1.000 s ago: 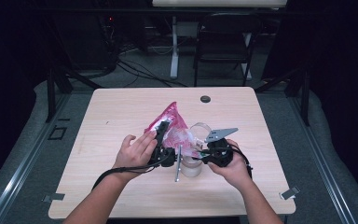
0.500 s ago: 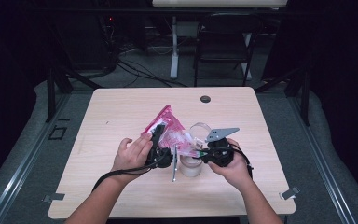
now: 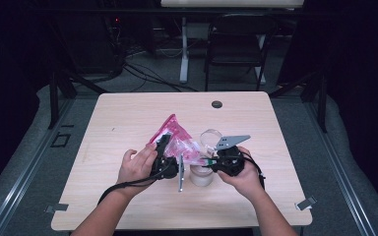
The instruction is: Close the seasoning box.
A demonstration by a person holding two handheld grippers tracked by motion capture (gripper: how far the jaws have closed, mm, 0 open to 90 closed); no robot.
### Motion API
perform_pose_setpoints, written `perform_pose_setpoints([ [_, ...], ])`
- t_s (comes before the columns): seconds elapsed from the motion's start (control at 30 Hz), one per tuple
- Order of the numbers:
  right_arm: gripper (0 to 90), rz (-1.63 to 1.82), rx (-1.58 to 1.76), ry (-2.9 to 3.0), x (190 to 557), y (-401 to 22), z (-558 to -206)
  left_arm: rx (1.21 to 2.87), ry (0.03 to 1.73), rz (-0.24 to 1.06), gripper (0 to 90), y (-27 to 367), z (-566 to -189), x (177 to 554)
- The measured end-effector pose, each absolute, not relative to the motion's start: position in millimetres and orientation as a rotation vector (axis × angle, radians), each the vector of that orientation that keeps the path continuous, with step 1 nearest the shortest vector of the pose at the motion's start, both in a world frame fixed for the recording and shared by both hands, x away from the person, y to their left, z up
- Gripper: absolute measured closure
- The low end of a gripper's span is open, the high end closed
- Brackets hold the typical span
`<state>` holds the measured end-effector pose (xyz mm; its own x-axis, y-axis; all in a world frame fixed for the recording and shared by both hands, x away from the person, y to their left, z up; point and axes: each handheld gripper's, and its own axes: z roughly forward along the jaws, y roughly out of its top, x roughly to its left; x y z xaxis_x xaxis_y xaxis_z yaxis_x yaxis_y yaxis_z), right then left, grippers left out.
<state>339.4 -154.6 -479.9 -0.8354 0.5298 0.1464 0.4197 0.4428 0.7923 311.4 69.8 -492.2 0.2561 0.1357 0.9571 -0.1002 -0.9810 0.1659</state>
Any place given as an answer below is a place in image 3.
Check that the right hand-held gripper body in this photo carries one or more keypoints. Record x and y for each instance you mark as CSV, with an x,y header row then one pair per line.
x,y
231,162

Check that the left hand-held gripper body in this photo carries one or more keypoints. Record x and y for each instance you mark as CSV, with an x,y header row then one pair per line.
x,y
164,168

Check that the clear glass jar with lid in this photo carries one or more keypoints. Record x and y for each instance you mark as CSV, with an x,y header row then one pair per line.
x,y
201,176

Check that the pink plastic bag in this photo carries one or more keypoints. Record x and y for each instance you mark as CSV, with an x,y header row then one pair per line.
x,y
180,144

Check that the person's right hand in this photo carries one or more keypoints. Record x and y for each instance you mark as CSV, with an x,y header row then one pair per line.
x,y
246,182

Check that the person's left hand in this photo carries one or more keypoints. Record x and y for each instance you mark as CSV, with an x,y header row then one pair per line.
x,y
136,172

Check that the grey tape strip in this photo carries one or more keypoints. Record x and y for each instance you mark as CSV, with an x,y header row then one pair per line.
x,y
58,207
305,204

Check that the white desk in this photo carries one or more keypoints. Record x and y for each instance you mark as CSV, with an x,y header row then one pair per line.
x,y
184,59

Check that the black metal stand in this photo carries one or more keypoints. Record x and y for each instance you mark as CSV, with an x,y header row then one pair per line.
x,y
54,98
322,101

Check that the grey box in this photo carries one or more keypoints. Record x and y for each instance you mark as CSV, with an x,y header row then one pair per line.
x,y
197,31

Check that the dark equipment with red light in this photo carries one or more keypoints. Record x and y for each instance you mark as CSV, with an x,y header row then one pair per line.
x,y
92,46

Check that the black folding chair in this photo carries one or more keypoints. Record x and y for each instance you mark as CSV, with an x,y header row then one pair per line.
x,y
239,29

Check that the aluminium floor rail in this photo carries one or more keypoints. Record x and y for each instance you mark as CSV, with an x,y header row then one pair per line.
x,y
341,177
23,183

